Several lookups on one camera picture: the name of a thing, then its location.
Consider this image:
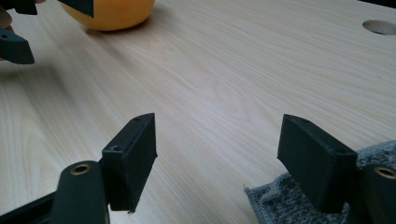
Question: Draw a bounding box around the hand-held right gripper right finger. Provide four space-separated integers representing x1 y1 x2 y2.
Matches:
276 113 359 215

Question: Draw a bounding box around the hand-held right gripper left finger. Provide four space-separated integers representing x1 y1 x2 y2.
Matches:
102 112 159 215

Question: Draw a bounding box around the grey fluffy cloth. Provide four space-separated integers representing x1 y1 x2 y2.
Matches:
244 139 396 224

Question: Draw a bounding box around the orange plush toy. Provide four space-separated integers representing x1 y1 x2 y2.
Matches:
59 0 156 32

